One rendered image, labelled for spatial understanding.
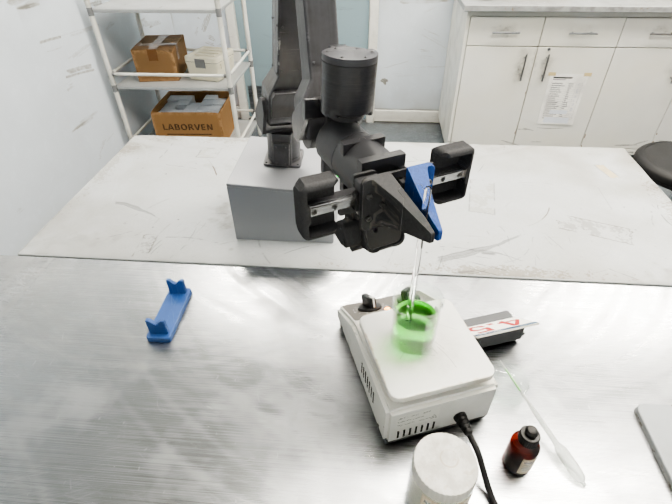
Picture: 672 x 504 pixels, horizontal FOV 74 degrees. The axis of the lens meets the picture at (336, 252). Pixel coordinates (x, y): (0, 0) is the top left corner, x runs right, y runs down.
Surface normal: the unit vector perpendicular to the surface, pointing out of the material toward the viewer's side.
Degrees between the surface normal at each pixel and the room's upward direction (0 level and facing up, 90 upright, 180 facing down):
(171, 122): 91
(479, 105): 90
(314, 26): 71
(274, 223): 90
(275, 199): 90
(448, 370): 0
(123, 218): 0
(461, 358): 0
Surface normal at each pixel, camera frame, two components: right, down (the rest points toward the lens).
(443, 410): 0.26, 0.61
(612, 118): -0.08, 0.63
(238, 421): -0.01, -0.77
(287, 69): 0.33, 0.73
